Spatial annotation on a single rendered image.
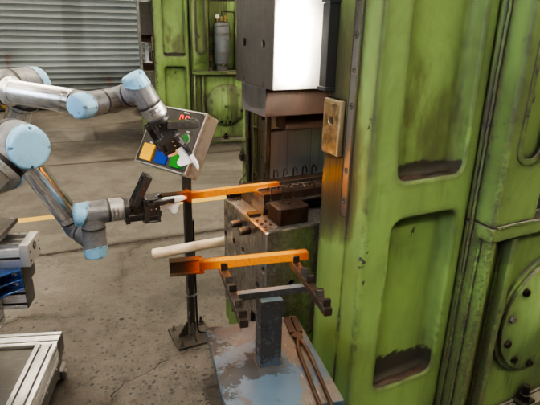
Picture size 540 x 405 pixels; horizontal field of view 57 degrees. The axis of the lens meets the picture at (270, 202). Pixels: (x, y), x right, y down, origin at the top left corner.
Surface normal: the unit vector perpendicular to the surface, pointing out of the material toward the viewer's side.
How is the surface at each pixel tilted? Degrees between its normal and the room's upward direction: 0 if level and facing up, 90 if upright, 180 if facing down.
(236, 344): 0
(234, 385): 0
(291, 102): 90
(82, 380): 0
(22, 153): 86
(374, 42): 90
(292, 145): 90
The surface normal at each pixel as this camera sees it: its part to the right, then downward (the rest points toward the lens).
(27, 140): 0.76, 0.17
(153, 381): 0.02, -0.94
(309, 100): 0.45, 0.32
